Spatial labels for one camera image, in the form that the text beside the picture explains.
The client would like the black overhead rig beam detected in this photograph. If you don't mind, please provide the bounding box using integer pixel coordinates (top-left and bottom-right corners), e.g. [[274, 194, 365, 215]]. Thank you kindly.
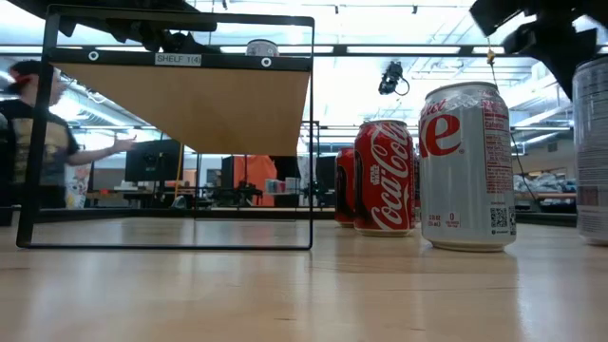
[[0, 44, 608, 57]]

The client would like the black computer monitor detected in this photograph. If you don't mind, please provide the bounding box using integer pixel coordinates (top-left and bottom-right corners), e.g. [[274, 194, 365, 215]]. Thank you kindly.
[[124, 139, 185, 183]]

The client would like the floral cloth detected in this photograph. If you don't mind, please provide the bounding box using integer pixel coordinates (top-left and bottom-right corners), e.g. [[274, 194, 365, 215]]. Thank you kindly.
[[65, 163, 95, 210]]

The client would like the orange panel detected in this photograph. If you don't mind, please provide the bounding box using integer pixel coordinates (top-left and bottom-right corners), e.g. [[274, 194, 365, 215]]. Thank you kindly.
[[232, 154, 278, 208]]

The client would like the pile of plastic bags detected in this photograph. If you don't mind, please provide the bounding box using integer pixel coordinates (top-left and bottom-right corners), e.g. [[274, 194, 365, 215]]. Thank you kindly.
[[513, 170, 577, 194]]

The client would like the black aluminium table frame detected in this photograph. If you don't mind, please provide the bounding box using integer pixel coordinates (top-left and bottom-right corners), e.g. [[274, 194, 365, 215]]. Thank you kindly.
[[0, 205, 579, 228]]

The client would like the person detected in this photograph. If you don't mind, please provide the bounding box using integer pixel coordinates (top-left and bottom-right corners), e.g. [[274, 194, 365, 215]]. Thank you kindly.
[[0, 59, 139, 210]]

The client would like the wooden shelf with black frame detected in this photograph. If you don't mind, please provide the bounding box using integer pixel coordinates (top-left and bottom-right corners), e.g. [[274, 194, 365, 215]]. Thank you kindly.
[[16, 4, 320, 251]]

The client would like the black overhead camera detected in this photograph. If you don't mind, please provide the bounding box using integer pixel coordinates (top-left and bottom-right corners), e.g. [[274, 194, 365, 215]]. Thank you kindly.
[[377, 60, 410, 97]]

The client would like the red cola can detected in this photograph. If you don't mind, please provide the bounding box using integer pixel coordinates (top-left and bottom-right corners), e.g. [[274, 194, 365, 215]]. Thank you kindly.
[[412, 151, 423, 223], [352, 119, 417, 238], [333, 146, 357, 228]]

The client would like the thin black hanging cable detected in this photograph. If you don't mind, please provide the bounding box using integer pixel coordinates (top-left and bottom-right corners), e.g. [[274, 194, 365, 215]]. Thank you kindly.
[[488, 61, 541, 200]]

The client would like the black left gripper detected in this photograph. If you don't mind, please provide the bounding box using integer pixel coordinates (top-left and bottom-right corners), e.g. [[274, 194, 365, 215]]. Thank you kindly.
[[159, 28, 220, 54]]

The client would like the tall silver black-topped can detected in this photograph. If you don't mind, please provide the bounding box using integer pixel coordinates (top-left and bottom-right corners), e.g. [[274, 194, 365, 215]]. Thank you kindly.
[[245, 39, 280, 57], [572, 56, 608, 247]]

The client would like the silver diet cola can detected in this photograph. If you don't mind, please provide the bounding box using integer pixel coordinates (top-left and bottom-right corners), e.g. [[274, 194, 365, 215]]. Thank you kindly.
[[419, 81, 518, 253]]

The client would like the white shelf label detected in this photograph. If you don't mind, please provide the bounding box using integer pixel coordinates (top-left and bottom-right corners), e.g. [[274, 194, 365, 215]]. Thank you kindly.
[[154, 52, 202, 67]]

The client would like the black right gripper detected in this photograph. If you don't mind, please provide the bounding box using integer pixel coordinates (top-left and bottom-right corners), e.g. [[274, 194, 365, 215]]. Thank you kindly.
[[468, 0, 608, 101]]

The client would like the wooden background table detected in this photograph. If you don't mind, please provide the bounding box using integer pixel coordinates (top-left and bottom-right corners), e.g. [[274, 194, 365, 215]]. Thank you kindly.
[[513, 191, 579, 200]]

